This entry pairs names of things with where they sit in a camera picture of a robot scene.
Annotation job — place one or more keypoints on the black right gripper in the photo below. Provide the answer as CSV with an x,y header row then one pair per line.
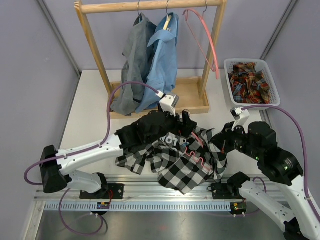
x,y
222,140

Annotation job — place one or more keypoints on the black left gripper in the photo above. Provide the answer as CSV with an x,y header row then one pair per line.
x,y
185,128

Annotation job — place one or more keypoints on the black white checkered shirt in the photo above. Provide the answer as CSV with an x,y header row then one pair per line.
x,y
181,163

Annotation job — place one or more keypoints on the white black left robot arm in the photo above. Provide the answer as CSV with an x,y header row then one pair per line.
x,y
60,169

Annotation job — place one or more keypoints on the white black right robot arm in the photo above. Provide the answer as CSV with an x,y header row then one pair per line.
x,y
299,221

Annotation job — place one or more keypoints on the blue shirt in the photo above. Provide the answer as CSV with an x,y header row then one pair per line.
x,y
164,68

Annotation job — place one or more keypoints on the red plaid shirt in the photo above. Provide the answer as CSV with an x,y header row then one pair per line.
x,y
249,86

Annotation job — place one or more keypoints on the grey shirt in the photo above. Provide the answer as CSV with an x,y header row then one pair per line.
x,y
139,57

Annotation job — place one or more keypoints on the wooden hanger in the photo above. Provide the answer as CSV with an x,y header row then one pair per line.
x,y
168,17

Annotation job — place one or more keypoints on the wooden clothes rack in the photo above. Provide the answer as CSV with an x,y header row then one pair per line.
x,y
191,90

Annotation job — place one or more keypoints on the white plastic basket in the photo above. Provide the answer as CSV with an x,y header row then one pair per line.
x,y
261,65

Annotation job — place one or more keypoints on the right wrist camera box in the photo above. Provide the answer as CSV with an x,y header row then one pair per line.
x,y
241,115

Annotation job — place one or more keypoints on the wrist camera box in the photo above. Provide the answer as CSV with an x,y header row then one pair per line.
x,y
168,102
241,115

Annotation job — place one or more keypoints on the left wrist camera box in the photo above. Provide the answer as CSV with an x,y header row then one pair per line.
x,y
168,102

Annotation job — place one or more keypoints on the aluminium mounting rail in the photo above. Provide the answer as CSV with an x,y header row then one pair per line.
x,y
149,190

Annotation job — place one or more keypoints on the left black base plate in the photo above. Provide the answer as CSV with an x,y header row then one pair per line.
x,y
116,190

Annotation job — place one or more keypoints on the slotted grey cable duct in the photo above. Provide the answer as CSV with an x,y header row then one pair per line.
x,y
118,206

